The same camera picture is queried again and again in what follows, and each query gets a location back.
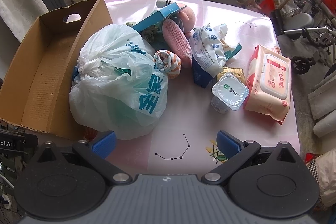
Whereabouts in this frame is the wheelchair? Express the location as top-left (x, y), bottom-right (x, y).
top-left (270, 0), bottom-right (335, 77)

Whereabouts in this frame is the brown cardboard box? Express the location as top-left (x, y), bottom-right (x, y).
top-left (1, 0), bottom-right (112, 140)

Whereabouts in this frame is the pink wet wipes pack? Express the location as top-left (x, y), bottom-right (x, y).
top-left (244, 45), bottom-right (291, 124)

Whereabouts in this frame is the blue white wipes pack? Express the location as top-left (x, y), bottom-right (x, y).
top-left (189, 23), bottom-right (242, 77)

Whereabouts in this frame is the white plastic shopping bag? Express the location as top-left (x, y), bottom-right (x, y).
top-left (69, 24), bottom-right (168, 140)

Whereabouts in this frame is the pink plush toy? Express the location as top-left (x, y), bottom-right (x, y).
top-left (156, 0), bottom-right (196, 39)

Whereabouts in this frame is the pink knitted sponge cloth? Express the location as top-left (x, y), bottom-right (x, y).
top-left (162, 19), bottom-right (192, 69)

